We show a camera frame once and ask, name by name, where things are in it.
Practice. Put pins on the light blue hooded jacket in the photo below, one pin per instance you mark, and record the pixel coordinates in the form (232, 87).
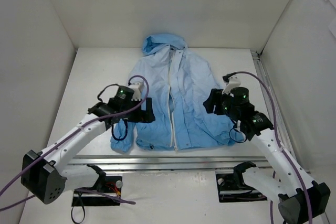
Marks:
(178, 81)

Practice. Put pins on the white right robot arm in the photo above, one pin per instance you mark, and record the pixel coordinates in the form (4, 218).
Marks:
(237, 107)

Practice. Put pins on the aluminium front rail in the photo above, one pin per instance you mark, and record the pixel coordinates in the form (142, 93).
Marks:
(165, 164)

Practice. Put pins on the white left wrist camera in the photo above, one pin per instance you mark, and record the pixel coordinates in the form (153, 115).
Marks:
(137, 87)

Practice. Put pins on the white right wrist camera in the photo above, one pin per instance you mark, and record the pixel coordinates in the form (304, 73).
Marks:
(231, 81)

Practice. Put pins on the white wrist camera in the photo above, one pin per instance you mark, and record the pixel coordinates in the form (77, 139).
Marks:
(137, 87)
(231, 81)

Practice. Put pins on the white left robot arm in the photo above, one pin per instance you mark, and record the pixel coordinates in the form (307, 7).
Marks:
(48, 173)

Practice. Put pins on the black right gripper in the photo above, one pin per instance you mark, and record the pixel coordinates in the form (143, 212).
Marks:
(213, 101)

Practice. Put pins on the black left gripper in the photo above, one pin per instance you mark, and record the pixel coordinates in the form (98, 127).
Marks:
(146, 109)

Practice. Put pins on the aluminium side rail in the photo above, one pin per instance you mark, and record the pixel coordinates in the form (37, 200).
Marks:
(275, 119)

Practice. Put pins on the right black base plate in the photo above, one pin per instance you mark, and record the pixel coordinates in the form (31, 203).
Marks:
(229, 191)

